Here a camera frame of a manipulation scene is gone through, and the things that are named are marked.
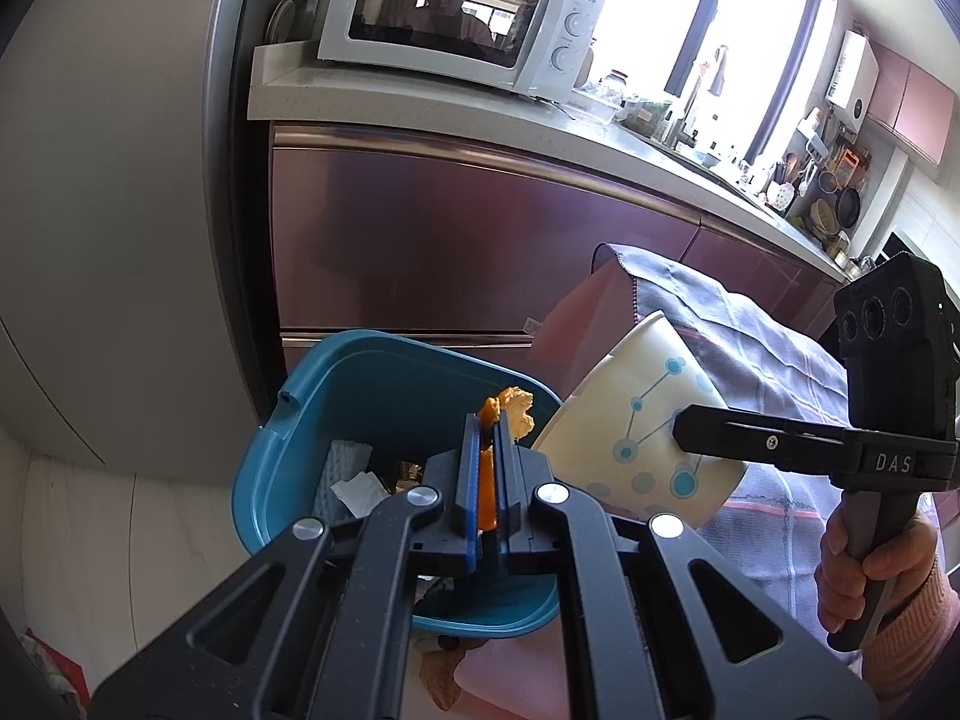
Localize gold snack wrapper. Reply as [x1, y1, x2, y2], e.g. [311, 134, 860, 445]
[420, 647, 467, 712]

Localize large kitchen window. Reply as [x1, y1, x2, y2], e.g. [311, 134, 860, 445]
[589, 0, 825, 163]

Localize purple checked tablecloth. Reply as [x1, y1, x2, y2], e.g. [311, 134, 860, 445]
[587, 241, 939, 631]

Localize white kitchen countertop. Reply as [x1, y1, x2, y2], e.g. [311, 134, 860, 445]
[247, 41, 846, 284]

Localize white microwave oven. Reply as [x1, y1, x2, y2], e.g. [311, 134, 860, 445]
[317, 0, 604, 103]

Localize white foam fruit net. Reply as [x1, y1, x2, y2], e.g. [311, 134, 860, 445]
[313, 439, 373, 525]

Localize grey refrigerator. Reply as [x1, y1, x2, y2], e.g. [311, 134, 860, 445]
[2, 0, 302, 484]

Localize person's right hand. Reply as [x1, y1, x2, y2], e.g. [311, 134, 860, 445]
[814, 511, 937, 634]

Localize white blue-dotted paper cup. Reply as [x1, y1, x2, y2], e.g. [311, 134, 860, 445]
[534, 310, 745, 528]

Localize hanging black frying pan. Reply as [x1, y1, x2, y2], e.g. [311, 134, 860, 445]
[835, 187, 862, 231]

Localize steel sink faucet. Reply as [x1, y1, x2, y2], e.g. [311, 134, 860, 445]
[665, 44, 729, 151]

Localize white dotted utensil holder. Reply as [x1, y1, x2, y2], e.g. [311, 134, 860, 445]
[768, 184, 796, 215]

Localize maroon base cabinets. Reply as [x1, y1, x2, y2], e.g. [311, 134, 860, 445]
[270, 125, 843, 371]

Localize pink sleeve right forearm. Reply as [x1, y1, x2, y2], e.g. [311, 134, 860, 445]
[862, 562, 958, 707]

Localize pink upper cabinet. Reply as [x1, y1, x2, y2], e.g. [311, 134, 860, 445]
[869, 43, 955, 169]

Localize white tissue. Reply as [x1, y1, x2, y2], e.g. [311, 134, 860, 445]
[331, 472, 391, 518]

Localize teal plastic trash bin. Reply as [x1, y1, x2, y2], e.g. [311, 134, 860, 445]
[231, 330, 562, 639]

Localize orange peel piece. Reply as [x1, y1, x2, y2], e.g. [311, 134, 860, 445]
[477, 387, 535, 533]

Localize white wall water heater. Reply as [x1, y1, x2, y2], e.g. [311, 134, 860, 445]
[827, 31, 878, 133]

